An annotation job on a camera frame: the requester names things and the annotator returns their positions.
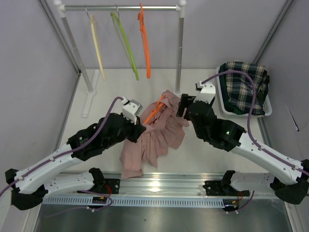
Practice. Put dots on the white slotted cable duct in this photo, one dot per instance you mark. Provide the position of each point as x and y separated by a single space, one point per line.
136 201

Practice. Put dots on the plaid green white skirt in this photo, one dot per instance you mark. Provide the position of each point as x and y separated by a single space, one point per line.
237 91

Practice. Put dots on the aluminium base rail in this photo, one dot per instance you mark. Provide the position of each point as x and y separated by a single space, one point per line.
154 183

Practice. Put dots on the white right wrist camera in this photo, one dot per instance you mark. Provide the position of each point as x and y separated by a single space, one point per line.
207 92

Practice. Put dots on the cream plastic hanger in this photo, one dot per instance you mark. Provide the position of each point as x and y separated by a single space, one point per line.
95 41

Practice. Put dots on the white perforated laundry basket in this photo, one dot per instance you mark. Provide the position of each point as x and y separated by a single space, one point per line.
266 106

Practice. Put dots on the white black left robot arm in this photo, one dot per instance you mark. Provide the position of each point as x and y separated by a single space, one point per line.
79 148

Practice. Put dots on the green plastic hanger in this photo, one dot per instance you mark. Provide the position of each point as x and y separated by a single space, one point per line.
124 42

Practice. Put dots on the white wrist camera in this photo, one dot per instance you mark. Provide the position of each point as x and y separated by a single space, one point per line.
131 109
207 92

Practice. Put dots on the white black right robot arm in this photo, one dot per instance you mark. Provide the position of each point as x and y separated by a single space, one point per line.
285 177

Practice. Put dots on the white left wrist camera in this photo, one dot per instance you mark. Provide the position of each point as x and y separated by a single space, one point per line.
131 109

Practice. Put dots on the white metal clothes rack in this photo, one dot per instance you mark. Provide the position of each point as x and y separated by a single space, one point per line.
91 85

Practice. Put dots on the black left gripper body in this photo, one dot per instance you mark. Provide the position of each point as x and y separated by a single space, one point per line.
129 130

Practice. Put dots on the orange plastic hanger on rack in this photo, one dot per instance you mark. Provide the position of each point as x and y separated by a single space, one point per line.
144 41

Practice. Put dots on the pink pleated skirt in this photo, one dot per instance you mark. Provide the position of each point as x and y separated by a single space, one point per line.
164 131

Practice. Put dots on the orange plastic hanger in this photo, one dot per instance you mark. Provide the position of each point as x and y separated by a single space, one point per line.
152 110
144 41

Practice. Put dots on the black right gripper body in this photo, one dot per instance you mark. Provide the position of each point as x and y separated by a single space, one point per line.
186 100

